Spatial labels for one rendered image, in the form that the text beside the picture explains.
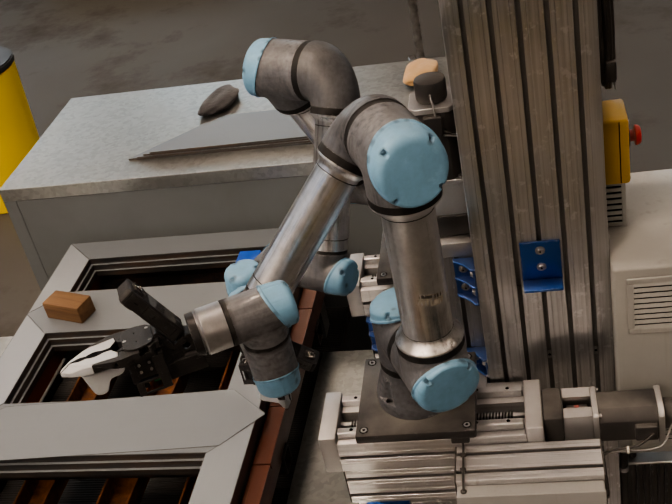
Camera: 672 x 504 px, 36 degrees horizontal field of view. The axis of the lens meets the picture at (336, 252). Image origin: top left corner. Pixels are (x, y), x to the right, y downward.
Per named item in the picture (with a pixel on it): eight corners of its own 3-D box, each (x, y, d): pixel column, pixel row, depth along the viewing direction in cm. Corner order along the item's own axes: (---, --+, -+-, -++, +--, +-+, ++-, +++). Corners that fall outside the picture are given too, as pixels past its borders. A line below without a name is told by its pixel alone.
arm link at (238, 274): (270, 258, 202) (245, 283, 196) (282, 303, 208) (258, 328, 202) (238, 252, 206) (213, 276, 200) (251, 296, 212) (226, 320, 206)
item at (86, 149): (3, 202, 303) (-2, 190, 301) (75, 108, 352) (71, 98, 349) (443, 163, 274) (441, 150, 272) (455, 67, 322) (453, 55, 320)
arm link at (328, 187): (344, 63, 165) (205, 310, 178) (368, 86, 156) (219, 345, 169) (400, 91, 170) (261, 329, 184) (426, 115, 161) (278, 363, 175)
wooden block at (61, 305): (47, 317, 274) (41, 303, 271) (61, 304, 278) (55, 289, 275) (82, 324, 268) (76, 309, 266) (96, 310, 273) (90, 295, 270)
